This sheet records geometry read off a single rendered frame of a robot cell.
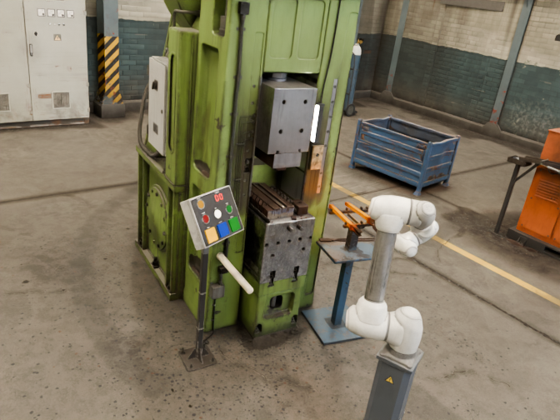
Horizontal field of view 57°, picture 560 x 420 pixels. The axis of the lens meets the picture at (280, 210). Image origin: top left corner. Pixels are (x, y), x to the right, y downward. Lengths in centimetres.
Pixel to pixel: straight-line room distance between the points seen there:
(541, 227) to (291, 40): 388
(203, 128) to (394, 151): 397
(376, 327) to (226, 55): 169
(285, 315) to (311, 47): 185
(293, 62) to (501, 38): 801
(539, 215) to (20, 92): 674
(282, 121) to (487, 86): 821
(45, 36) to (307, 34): 529
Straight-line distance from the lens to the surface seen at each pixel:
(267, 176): 378
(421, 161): 679
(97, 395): 337
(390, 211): 255
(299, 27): 320
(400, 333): 274
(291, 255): 348
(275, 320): 375
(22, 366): 365
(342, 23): 338
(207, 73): 337
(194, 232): 285
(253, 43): 307
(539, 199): 614
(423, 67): 1186
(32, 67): 802
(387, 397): 299
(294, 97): 311
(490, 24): 1110
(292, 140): 318
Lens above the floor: 234
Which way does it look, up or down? 24 degrees down
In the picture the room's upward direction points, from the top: 7 degrees clockwise
